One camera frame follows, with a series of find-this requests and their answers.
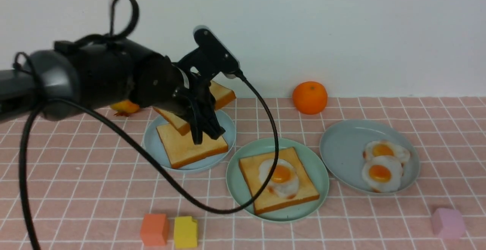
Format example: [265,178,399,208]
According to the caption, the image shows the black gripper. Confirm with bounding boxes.
[170,65,226,146]

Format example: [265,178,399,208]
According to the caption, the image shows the toast slice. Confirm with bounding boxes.
[152,80,236,136]
[238,147,320,215]
[156,124,230,169]

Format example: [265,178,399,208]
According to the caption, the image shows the fried egg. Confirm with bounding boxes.
[363,141,411,165]
[265,159,300,199]
[361,155,403,193]

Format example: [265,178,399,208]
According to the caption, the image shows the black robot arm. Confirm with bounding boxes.
[0,39,225,144]

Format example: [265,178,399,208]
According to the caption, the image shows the light blue bread plate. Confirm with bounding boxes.
[143,110,236,174]

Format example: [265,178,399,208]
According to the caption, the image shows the green centre plate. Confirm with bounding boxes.
[226,138,330,223]

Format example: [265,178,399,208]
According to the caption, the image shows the red yellow pomegranate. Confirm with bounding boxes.
[109,100,140,117]

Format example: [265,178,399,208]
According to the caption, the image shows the yellow block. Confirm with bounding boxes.
[174,216,199,249]

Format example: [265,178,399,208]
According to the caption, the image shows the orange fruit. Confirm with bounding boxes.
[292,81,328,115]

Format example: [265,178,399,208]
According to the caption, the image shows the orange block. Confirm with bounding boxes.
[139,214,170,247]

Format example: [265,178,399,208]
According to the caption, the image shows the grey-blue egg plate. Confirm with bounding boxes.
[319,119,421,196]

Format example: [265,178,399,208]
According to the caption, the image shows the pink cube block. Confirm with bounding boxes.
[431,208,466,240]

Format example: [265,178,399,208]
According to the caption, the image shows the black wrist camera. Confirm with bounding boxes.
[176,25,243,81]

